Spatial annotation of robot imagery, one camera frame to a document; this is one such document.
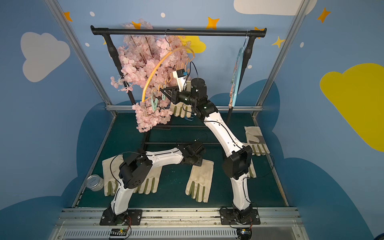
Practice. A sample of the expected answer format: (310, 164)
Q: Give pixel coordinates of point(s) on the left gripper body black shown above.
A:
(196, 150)

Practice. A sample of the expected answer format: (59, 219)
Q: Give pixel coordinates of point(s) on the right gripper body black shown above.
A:
(175, 95)

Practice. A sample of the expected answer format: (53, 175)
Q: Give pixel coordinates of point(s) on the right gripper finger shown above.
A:
(170, 89)
(171, 95)

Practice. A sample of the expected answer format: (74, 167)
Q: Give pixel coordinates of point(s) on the cream glove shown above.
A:
(151, 182)
(256, 141)
(200, 181)
(111, 174)
(181, 110)

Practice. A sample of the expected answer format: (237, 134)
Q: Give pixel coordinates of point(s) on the yellow clip hanger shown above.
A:
(166, 55)

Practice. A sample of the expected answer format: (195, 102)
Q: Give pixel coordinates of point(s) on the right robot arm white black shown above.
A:
(238, 156)

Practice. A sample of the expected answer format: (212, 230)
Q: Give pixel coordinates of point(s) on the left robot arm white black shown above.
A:
(139, 172)

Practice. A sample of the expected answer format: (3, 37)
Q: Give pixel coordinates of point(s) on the cream glove under right arm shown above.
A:
(252, 172)

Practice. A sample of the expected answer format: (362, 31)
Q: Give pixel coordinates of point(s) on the light blue clip hanger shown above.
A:
(235, 81)

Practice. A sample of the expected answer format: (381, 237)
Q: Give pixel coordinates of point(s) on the small blue garden rake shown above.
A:
(189, 118)

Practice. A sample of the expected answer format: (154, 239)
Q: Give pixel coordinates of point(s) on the pink cherry blossom branch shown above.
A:
(133, 61)

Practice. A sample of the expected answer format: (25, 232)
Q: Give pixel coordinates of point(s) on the black clothes rack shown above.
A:
(106, 33)

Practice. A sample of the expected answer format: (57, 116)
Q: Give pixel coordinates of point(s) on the silver metal can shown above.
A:
(95, 183)

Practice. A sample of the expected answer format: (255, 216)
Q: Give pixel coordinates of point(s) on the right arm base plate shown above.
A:
(249, 216)

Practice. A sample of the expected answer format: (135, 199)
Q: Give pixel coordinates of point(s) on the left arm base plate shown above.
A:
(130, 217)

